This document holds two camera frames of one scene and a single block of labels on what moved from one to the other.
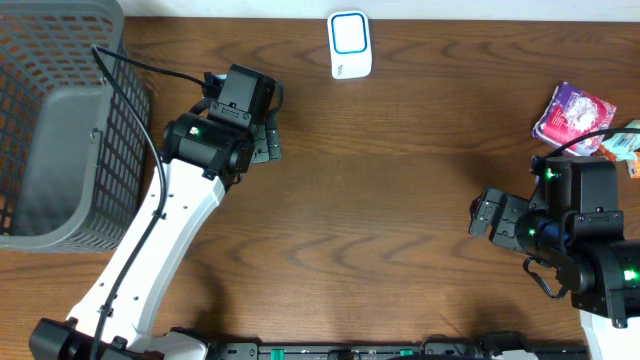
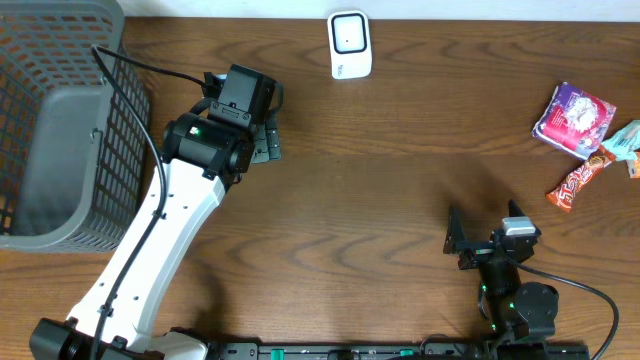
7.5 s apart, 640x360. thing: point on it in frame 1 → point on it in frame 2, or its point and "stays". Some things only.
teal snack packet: x=623 y=145 stays
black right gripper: x=503 y=220 → x=482 y=252
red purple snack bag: x=569 y=112 stays
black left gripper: x=270 y=145 stays
